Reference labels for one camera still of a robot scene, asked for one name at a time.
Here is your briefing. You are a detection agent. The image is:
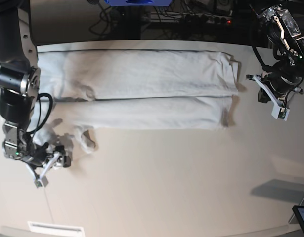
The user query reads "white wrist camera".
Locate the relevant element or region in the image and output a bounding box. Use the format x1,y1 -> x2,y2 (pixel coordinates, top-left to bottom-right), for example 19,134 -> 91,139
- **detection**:
271,104 -> 290,121
34,176 -> 49,188

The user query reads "black power strip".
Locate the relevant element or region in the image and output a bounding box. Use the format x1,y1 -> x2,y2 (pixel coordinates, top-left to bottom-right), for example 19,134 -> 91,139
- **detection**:
183,14 -> 232,25

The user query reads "gripper body with bracket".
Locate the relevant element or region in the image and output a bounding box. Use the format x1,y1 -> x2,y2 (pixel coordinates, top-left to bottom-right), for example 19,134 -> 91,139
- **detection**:
261,61 -> 304,106
23,143 -> 65,180

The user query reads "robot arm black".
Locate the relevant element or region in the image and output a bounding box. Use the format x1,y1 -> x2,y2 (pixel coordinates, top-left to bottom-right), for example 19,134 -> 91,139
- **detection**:
248,0 -> 304,106
0,0 -> 71,187

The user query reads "white T-shirt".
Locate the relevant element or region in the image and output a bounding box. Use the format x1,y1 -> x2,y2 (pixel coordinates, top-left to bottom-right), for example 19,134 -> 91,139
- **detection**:
34,50 -> 239,153

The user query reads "blue box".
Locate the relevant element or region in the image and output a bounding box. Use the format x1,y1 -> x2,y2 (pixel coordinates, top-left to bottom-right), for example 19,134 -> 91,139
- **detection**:
105,0 -> 172,6

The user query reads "white label strip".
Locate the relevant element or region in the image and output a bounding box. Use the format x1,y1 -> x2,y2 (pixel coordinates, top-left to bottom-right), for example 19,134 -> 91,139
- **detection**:
28,221 -> 85,237

